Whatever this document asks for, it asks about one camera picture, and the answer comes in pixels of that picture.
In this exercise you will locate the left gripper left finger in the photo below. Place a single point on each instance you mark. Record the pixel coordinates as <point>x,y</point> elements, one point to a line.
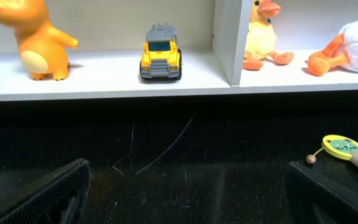
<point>45,196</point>

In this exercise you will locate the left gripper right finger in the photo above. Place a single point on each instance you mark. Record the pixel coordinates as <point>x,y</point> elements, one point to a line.
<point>325,196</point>

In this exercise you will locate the yellow rattle drum toy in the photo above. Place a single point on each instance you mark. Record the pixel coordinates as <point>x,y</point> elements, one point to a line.
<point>342,147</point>

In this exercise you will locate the grey and yellow toy truck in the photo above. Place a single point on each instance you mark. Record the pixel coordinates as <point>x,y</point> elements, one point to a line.
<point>160,59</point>

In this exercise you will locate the white shelf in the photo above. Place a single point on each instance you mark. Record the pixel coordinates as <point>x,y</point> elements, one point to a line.
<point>104,77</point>

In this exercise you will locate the white plush duck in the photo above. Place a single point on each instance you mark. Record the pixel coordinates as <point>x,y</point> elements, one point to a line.
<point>357,46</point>

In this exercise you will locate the orange dinosaur toy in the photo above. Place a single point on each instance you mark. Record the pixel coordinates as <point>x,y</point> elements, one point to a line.
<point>39,40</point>

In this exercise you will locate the yellow plush duck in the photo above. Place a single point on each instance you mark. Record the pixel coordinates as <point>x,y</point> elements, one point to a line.
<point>259,37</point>

